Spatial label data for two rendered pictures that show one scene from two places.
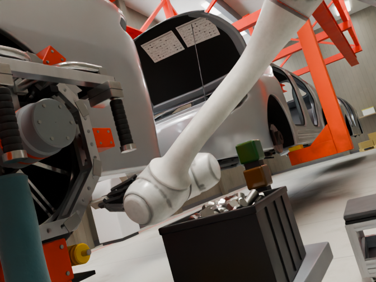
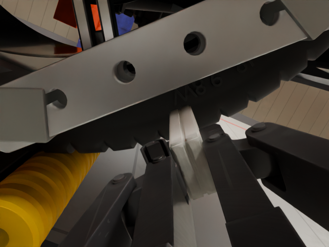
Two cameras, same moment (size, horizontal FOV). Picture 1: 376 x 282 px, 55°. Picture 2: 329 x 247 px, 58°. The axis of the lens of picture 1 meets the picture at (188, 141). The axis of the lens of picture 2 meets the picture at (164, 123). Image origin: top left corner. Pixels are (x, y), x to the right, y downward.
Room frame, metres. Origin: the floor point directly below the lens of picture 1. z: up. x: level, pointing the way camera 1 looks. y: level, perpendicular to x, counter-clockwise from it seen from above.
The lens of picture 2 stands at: (1.01, 0.19, 0.68)
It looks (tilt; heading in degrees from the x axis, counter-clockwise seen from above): 14 degrees down; 55
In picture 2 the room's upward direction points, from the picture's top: 24 degrees clockwise
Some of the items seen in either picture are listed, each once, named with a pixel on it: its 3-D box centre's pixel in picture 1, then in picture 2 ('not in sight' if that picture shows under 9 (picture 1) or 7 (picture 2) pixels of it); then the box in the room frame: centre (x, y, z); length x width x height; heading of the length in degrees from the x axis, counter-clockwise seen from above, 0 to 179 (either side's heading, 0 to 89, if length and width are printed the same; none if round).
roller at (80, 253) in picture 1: (55, 259); (59, 168); (1.10, 0.48, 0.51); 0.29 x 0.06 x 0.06; 60
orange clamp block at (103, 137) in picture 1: (97, 140); not in sight; (1.23, 0.30, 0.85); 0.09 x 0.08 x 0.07; 150
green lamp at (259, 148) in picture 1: (250, 151); not in sight; (0.69, -0.11, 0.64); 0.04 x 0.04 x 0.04; 60
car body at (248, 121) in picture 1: (244, 113); not in sight; (5.62, -0.98, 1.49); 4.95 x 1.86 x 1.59; 150
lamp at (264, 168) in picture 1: (258, 177); not in sight; (0.69, -0.11, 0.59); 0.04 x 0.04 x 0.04; 60
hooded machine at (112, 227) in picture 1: (113, 207); not in sight; (7.13, 1.76, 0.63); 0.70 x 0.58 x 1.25; 154
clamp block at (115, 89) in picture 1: (105, 94); not in sight; (1.00, 0.19, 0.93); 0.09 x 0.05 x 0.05; 60
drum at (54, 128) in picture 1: (30, 135); not in sight; (0.92, 0.39, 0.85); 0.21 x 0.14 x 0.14; 60
